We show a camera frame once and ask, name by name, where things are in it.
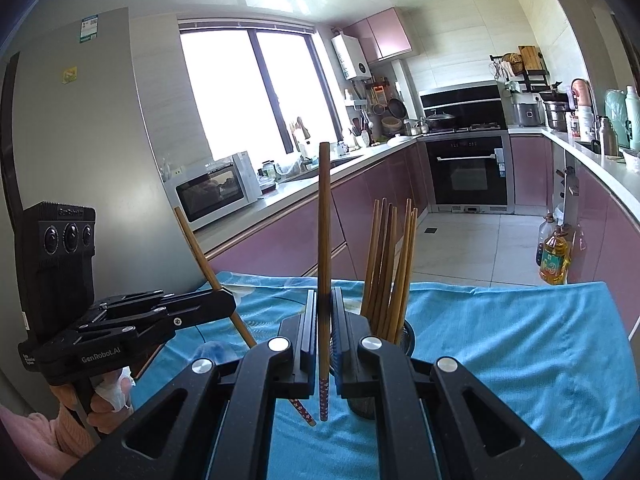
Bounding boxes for wooden chopstick red patterned end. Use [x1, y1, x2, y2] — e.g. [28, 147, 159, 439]
[317, 142, 331, 422]

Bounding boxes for pink sleeved left forearm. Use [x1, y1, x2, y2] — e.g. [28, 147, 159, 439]
[1, 406, 94, 479]

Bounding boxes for kitchen window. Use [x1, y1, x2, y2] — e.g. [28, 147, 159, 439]
[180, 26, 343, 168]

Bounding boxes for purple kitchen base cabinets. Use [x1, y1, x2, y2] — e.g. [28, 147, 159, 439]
[209, 145, 639, 330]

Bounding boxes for left hand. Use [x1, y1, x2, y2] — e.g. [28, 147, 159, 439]
[50, 366, 135, 434]

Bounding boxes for black mesh utensil holder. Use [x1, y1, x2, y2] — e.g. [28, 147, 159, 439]
[335, 314, 416, 420]

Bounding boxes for white microwave oven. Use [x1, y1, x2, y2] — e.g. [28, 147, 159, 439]
[164, 152, 262, 231]

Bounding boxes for yellow cooking oil bottle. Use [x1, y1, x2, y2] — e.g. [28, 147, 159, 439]
[539, 226, 572, 285]

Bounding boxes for black built-in oven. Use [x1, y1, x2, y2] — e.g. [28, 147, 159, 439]
[425, 130, 514, 214]

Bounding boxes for black range hood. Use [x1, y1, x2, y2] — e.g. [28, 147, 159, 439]
[420, 81, 506, 129]

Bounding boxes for silver rice cooker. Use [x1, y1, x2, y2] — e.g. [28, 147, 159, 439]
[511, 92, 544, 127]

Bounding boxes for steel thermos bottle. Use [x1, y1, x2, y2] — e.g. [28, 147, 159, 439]
[597, 116, 620, 157]

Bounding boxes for steel stock pot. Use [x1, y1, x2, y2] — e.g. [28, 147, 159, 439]
[539, 91, 570, 132]

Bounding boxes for mint green thermos jug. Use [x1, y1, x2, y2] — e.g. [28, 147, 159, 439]
[604, 89, 630, 148]

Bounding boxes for black camera module on gripper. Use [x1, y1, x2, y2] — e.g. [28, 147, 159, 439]
[15, 202, 96, 339]

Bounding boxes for white wall water heater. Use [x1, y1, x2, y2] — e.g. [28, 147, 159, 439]
[331, 34, 371, 81]

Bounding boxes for pink wall cabinet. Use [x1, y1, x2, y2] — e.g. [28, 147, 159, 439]
[343, 8, 413, 63]

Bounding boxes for black wall rack with boards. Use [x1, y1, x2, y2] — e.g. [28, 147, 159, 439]
[489, 46, 550, 93]

